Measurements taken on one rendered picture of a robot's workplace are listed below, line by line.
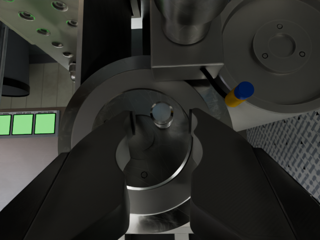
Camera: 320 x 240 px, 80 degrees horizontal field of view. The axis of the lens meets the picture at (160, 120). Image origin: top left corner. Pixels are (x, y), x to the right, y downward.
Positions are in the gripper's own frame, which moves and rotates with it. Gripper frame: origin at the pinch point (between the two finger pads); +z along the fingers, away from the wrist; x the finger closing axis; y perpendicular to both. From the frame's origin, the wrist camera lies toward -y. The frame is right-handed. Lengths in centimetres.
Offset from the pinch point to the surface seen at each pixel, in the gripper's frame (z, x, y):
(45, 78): 224, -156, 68
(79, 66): 7.1, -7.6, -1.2
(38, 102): 204, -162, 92
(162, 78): 4.1, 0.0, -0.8
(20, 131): 30, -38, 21
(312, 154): 6.0, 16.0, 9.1
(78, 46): 8.4, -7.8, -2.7
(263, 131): 16.4, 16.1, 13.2
